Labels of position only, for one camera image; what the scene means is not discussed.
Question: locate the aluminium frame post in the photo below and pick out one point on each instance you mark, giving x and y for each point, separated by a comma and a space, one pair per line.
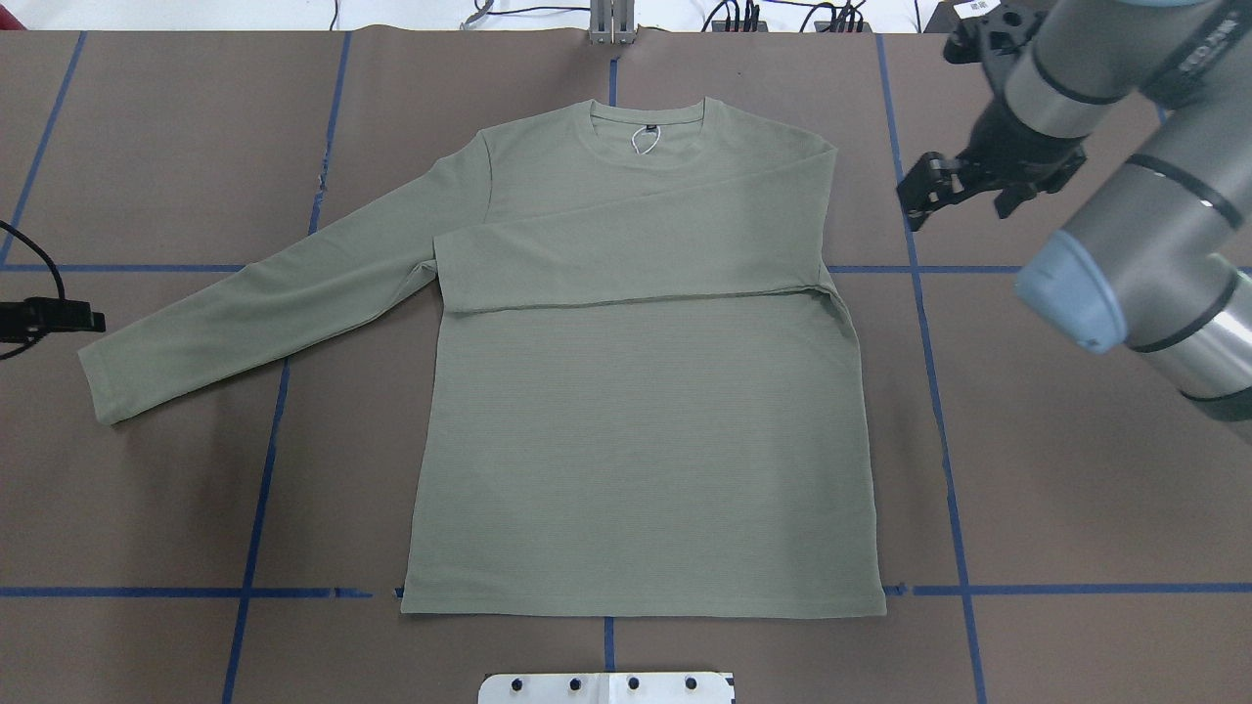
612, 22

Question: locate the white metal pedestal base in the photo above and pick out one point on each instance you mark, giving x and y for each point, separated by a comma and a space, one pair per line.
702, 686

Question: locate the olive green long-sleeve shirt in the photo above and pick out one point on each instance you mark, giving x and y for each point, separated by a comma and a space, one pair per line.
648, 394

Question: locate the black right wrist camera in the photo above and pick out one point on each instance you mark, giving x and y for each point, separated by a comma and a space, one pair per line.
990, 33

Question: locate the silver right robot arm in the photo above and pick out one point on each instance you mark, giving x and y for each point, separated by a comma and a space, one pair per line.
1139, 264

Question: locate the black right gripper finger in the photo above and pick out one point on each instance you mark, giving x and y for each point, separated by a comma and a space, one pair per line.
930, 166
927, 198

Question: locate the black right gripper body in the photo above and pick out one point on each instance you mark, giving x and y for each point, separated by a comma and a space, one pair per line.
1017, 147

